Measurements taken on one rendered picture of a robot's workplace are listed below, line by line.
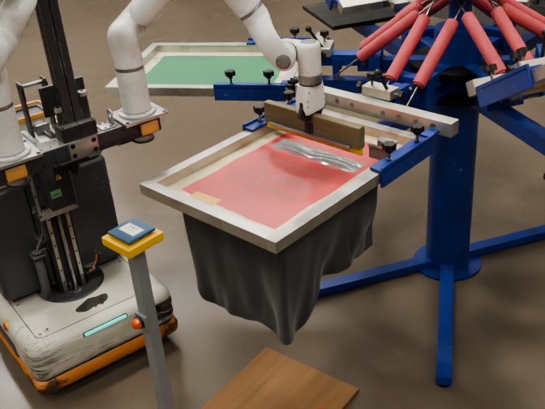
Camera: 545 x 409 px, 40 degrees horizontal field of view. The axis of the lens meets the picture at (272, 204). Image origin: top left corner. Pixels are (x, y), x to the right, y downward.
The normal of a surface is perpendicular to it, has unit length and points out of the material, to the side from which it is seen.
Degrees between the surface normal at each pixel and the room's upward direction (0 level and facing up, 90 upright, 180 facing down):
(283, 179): 0
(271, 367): 0
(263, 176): 0
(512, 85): 90
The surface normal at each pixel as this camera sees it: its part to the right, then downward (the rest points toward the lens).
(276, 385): -0.07, -0.86
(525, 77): -0.95, 0.21
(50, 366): 0.60, 0.36
